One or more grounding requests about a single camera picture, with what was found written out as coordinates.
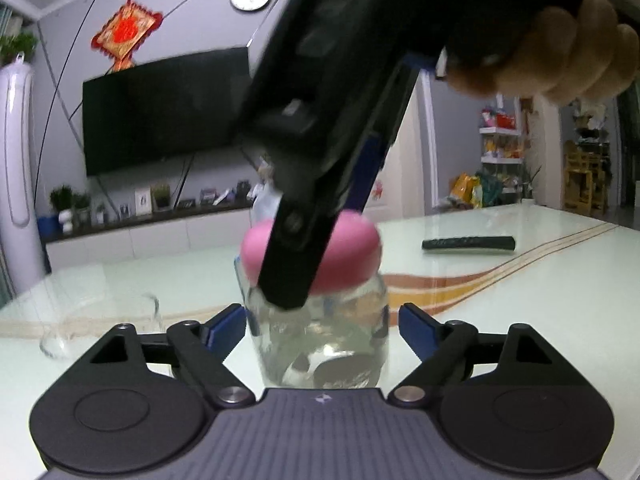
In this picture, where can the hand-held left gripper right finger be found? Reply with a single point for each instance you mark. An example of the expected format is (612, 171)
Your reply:
(417, 327)

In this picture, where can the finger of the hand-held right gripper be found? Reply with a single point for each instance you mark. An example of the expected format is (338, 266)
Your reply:
(367, 170)
(295, 260)

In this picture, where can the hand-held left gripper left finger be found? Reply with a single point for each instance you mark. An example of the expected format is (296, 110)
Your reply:
(227, 327)

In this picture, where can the pink dotted bottle cap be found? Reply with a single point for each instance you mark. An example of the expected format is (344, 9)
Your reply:
(355, 255)

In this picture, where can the clear glass bottle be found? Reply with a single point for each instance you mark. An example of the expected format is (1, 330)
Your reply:
(350, 340)

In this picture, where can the clear glass cup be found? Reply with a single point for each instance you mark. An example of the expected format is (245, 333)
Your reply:
(55, 347)

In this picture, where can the person's right hand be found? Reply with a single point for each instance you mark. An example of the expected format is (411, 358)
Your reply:
(575, 60)

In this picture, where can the white door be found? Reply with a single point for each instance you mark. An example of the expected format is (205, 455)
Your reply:
(425, 150)

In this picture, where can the black remote control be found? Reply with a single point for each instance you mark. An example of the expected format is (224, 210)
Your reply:
(467, 245)

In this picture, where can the yellow snack bag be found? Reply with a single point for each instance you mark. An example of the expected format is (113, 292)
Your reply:
(464, 190)

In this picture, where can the white television cabinet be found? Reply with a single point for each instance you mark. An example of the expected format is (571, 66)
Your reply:
(150, 240)

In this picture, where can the green bag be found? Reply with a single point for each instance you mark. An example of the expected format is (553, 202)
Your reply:
(490, 190)

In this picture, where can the green grass planter box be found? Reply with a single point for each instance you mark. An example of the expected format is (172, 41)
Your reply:
(161, 196)

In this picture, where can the small potted plant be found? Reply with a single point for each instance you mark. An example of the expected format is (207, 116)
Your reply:
(81, 207)

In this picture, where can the black flat television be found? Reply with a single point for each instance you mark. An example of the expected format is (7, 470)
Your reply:
(160, 110)

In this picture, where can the blue pot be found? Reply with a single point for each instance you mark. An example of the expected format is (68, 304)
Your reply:
(49, 227)

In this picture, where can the potted plant in white pot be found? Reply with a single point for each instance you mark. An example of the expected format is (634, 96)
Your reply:
(62, 200)

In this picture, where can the wooden chair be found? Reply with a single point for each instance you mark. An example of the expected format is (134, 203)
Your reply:
(585, 180)

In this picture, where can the white tower air conditioner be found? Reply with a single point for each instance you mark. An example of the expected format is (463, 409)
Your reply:
(17, 160)

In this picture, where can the hanging green plant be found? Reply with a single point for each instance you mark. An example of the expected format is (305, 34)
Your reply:
(17, 45)

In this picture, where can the white wall shelf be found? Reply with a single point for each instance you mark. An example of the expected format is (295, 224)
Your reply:
(500, 160)

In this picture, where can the white photo frame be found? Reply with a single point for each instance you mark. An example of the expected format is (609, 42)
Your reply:
(143, 201)

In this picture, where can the red knot wall decoration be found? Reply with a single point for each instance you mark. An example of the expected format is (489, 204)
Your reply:
(125, 30)

